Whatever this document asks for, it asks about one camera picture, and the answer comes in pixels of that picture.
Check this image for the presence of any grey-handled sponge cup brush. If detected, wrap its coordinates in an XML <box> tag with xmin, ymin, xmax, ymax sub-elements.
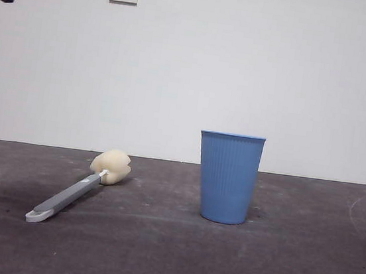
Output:
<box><xmin>23</xmin><ymin>138</ymin><xmax>135</xmax><ymax>236</ymax></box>

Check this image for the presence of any blue ribbed plastic cup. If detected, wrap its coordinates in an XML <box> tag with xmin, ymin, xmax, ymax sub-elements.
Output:
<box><xmin>190</xmin><ymin>129</ymin><xmax>268</xmax><ymax>228</ymax></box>

